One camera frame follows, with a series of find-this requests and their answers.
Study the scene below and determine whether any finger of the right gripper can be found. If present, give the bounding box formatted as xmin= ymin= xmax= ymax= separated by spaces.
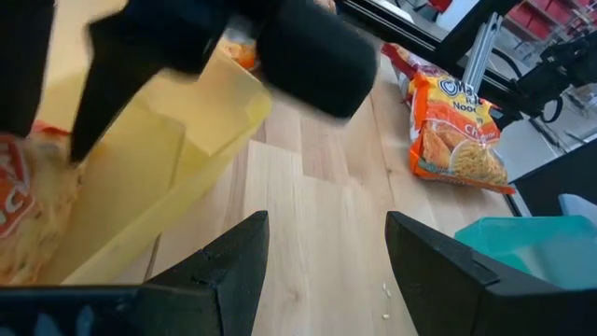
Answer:
xmin=69 ymin=0 xmax=229 ymax=162
xmin=0 ymin=0 xmax=56 ymax=139

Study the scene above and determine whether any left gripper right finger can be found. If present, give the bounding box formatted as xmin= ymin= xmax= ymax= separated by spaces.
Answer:
xmin=385 ymin=212 xmax=500 ymax=336

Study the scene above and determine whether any red storage rack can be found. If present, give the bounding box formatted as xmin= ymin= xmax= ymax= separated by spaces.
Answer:
xmin=506 ymin=0 xmax=597 ymax=43

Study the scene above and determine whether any yellow plastic container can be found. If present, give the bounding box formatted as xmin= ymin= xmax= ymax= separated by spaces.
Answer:
xmin=35 ymin=46 xmax=273 ymax=287

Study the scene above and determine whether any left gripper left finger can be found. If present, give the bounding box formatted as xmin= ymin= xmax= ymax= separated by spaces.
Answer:
xmin=144 ymin=210 xmax=271 ymax=336

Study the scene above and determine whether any green plastic container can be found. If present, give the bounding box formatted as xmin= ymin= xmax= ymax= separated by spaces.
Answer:
xmin=454 ymin=214 xmax=597 ymax=291

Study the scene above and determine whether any silver aluminium extrusion post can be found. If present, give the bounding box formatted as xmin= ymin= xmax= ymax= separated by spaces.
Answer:
xmin=460 ymin=11 xmax=508 ymax=95

